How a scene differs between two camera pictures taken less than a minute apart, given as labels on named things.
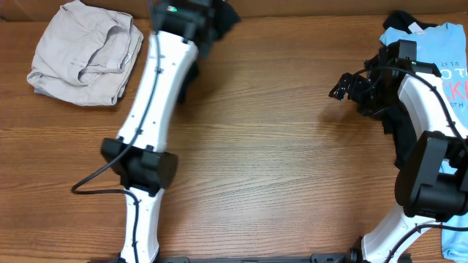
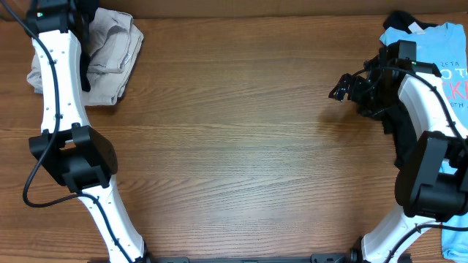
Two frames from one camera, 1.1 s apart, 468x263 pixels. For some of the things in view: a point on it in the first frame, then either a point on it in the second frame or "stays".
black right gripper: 356,83 stays
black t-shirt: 226,17 to 80,14
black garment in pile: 395,121 stays
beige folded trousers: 85,55 stays
